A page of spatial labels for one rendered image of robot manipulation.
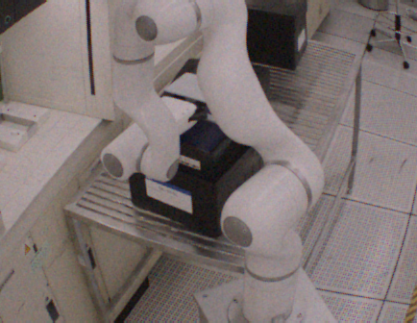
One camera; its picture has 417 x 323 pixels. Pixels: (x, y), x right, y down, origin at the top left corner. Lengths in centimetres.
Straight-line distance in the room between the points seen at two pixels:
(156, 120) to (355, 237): 160
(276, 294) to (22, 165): 87
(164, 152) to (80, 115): 67
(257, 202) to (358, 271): 155
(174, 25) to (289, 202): 37
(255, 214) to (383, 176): 207
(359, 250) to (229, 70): 173
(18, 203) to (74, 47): 52
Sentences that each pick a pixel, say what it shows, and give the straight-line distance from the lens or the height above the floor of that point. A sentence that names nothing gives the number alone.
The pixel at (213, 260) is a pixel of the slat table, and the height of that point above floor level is 75.
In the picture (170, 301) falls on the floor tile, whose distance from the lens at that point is 250.
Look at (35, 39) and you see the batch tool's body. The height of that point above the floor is 114.
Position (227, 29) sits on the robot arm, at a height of 142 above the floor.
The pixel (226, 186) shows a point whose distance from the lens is 159.
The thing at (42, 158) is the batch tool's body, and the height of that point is 87.
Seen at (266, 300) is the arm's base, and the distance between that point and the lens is 134.
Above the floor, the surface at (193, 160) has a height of 95.
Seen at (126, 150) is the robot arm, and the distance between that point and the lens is 139.
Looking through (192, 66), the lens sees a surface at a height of 86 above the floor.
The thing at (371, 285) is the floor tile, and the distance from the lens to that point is 256.
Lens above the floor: 190
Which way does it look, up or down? 37 degrees down
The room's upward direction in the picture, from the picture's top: 3 degrees counter-clockwise
